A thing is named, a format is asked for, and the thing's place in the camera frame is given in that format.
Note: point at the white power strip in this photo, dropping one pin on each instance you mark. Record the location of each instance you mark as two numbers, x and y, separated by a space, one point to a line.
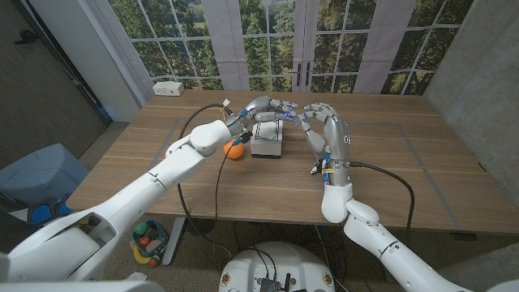
168 88

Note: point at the printed window garden backdrop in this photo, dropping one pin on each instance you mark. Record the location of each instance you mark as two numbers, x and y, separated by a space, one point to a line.
263 48

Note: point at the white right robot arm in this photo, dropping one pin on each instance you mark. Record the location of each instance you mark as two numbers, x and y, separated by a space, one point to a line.
377 239

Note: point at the dark trouser leg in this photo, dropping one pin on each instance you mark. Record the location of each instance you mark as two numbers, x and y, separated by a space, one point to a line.
12 231

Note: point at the white square box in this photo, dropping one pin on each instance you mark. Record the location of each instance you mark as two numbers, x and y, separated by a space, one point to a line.
266 142

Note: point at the white paper sheet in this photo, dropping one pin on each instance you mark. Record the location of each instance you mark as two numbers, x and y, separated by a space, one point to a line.
135 277

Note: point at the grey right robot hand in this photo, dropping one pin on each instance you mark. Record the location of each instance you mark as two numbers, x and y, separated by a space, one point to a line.
338 138

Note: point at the yellow toy banana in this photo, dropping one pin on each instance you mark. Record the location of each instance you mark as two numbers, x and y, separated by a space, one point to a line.
140 257

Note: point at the orange ball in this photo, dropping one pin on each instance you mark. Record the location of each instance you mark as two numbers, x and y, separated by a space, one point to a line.
234 152

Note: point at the white table leg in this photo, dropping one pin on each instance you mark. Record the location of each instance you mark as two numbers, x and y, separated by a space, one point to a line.
174 243

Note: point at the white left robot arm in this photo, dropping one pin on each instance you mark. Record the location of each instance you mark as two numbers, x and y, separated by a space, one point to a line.
121 203

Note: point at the dark wooden door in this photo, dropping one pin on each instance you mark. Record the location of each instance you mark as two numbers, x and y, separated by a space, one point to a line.
40 93

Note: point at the basket of toys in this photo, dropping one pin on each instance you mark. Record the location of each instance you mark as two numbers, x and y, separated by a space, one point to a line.
152 239

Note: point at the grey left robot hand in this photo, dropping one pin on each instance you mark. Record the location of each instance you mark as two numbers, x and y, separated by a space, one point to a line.
259 106

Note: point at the white toy airplane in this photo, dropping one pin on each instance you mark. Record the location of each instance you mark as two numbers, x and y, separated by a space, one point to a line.
314 169

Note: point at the black round grille device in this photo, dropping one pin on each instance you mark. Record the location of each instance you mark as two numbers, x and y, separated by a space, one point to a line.
200 226

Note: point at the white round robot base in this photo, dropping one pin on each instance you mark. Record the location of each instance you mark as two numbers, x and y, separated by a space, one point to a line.
284 259

